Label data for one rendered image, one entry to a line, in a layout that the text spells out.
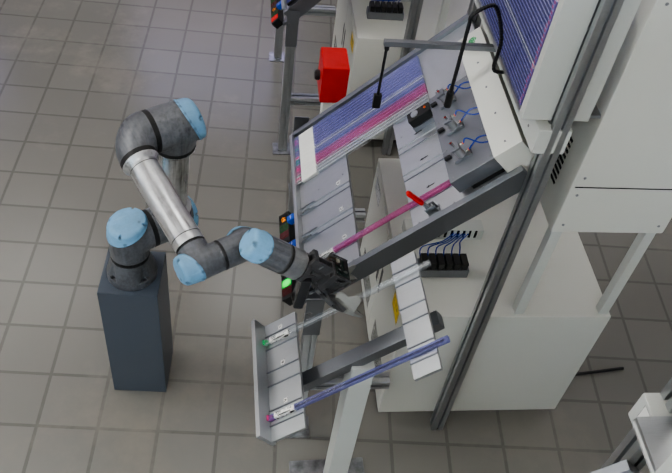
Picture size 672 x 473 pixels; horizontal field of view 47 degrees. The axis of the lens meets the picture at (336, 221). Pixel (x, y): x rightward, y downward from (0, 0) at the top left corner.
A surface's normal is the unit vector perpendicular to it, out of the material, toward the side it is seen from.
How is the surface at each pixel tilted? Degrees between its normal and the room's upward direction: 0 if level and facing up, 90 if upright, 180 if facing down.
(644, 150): 90
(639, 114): 90
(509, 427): 0
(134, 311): 90
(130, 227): 8
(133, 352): 90
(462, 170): 45
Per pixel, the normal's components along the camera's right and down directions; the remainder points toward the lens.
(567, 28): 0.08, 0.73
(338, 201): -0.62, -0.50
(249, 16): 0.11, -0.68
